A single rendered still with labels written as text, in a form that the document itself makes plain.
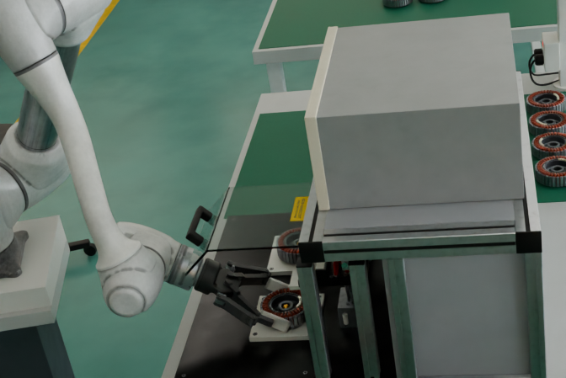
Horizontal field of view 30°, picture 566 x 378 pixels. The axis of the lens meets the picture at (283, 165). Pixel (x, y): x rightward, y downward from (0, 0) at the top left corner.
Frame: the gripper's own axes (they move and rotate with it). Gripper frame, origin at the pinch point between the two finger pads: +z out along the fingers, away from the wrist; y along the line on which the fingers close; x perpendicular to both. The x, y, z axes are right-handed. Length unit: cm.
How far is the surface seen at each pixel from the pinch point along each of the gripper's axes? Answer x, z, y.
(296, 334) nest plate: -0.2, 3.9, 6.9
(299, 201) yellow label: 26.1, -7.1, -1.2
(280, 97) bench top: -14, -13, -118
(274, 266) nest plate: -4.7, -3.7, -18.9
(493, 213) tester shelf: 50, 24, 15
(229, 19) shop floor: -119, -46, -385
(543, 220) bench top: 24, 53, -38
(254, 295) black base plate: -7.4, -6.0, -9.1
